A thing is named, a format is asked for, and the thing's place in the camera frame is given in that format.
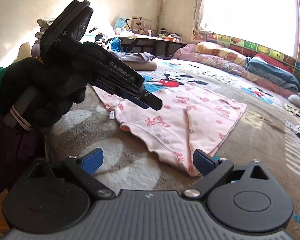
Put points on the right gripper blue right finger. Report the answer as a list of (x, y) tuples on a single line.
[(214, 172)]

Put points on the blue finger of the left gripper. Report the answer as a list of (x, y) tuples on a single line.
[(150, 100), (135, 98)]

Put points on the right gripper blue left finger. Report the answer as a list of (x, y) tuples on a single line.
[(80, 172)]

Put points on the pink fox print garment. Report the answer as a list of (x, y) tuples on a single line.
[(191, 118)]

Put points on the stack of folded clothes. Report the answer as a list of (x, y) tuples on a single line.
[(44, 23)]

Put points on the left hand black glove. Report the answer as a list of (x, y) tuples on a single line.
[(38, 94)]

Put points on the folded beige towel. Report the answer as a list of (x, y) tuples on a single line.
[(142, 66)]

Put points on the folded lavender garment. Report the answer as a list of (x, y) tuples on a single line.
[(134, 57)]

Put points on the blue plastic bag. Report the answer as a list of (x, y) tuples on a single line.
[(115, 44)]

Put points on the dark cluttered desk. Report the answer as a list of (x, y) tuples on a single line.
[(135, 43)]

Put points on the purple floral comforter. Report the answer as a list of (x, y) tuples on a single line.
[(187, 53)]

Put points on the orange floral pillow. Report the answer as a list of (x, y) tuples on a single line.
[(214, 49)]

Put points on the black desk lamp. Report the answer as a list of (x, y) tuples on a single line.
[(134, 23)]

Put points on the grey plush toy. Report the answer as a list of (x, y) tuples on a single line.
[(294, 99)]

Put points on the colourful alphabet headboard mat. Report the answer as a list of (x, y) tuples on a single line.
[(250, 49)]

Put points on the bright window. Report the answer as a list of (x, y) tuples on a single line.
[(270, 23)]

